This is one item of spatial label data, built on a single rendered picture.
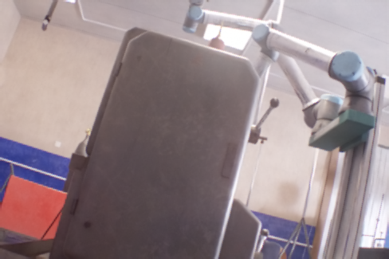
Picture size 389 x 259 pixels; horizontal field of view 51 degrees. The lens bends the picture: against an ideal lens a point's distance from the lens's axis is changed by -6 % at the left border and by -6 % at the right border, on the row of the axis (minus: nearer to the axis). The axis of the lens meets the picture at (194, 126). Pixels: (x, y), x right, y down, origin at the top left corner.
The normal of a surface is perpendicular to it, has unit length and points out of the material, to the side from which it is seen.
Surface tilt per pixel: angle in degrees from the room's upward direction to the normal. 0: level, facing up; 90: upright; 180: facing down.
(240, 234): 90
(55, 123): 90
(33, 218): 90
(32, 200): 90
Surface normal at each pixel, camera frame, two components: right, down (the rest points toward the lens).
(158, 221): 0.12, -0.22
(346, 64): -0.51, -0.32
